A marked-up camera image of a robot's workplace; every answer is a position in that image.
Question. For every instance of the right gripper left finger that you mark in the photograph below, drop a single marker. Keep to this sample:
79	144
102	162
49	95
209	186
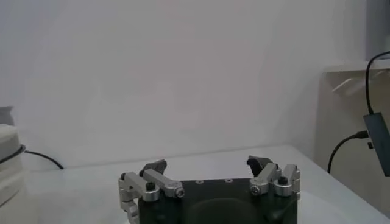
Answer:
164	182

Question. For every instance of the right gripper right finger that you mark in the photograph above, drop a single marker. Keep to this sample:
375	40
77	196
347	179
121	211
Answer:
268	176

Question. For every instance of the white side desk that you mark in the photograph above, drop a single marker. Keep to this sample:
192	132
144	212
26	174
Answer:
344	121

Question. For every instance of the black adapter box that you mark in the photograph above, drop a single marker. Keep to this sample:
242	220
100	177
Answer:
381	143

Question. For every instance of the white electric cooker base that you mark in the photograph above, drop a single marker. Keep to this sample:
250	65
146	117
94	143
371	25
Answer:
9	173

